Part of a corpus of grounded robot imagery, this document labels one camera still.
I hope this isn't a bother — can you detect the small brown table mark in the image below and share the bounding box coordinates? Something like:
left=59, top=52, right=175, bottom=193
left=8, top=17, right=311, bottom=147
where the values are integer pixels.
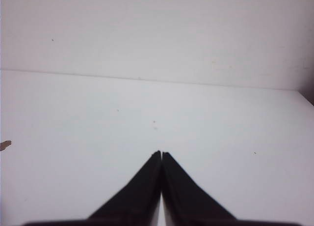
left=0, top=140, right=12, bottom=151

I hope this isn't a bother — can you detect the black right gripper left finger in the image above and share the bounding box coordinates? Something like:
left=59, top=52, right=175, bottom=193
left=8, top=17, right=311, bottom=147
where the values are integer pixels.
left=88, top=151, right=161, bottom=220

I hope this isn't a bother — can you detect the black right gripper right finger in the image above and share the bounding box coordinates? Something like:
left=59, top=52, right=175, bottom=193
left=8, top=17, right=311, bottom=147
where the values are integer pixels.
left=161, top=152, right=236, bottom=221

